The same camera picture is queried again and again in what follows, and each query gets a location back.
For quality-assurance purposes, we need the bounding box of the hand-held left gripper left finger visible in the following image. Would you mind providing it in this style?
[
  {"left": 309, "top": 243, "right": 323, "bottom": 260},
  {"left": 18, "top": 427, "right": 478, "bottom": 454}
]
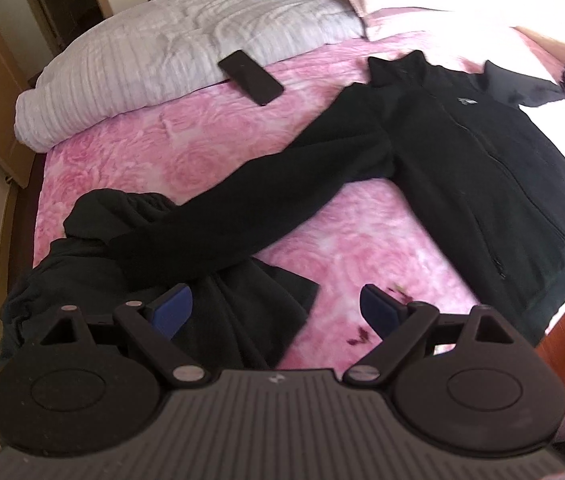
[{"left": 37, "top": 282, "right": 212, "bottom": 389}]

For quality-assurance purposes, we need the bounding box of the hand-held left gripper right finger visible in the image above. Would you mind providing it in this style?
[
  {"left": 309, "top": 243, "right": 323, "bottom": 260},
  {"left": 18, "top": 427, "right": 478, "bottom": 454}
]
[{"left": 343, "top": 284, "right": 518, "bottom": 389}]

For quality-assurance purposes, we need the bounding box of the black fleece zip jacket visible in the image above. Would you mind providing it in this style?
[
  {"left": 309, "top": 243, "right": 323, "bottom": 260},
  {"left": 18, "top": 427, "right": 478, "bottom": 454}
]
[{"left": 106, "top": 51, "right": 565, "bottom": 347}]

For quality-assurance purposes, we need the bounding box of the dark crumpled garment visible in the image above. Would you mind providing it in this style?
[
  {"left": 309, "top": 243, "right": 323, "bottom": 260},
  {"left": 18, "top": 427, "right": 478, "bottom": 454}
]
[{"left": 0, "top": 187, "right": 321, "bottom": 372}]

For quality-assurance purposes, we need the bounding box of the pink rose-print bed sheet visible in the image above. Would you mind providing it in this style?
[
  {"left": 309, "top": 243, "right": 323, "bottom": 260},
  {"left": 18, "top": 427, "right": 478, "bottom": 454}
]
[{"left": 32, "top": 22, "right": 565, "bottom": 376}]

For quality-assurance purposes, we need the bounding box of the black smartphone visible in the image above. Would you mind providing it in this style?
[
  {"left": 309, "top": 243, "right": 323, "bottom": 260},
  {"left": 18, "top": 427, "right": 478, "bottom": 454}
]
[{"left": 217, "top": 49, "right": 285, "bottom": 107}]

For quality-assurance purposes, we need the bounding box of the white folded quilt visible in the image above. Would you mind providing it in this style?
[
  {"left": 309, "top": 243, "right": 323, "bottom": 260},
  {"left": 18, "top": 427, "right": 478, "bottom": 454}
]
[{"left": 15, "top": 0, "right": 369, "bottom": 154}]

